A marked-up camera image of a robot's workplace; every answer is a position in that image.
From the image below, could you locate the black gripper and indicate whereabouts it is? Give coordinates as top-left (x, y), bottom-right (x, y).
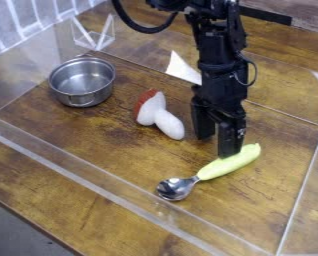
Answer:
top-left (192, 60), bottom-right (250, 158)

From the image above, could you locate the green handled metal spoon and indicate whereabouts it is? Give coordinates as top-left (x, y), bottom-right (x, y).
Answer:
top-left (157, 143), bottom-right (262, 201)

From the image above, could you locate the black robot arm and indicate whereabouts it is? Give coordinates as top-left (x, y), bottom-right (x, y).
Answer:
top-left (186, 0), bottom-right (249, 158)

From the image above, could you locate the white red toy mushroom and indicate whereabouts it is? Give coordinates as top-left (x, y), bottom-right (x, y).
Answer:
top-left (134, 89), bottom-right (185, 140)

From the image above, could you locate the small steel pot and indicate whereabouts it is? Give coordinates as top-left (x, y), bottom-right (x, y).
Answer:
top-left (49, 56), bottom-right (117, 108)

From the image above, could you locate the black bar on table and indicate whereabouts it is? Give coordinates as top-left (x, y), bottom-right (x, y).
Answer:
top-left (241, 6), bottom-right (293, 26)

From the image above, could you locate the clear acrylic enclosure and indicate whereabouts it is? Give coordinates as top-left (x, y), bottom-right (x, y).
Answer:
top-left (0, 4), bottom-right (318, 256)

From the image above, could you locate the black cable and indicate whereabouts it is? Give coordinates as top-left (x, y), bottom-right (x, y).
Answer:
top-left (111, 0), bottom-right (260, 88)

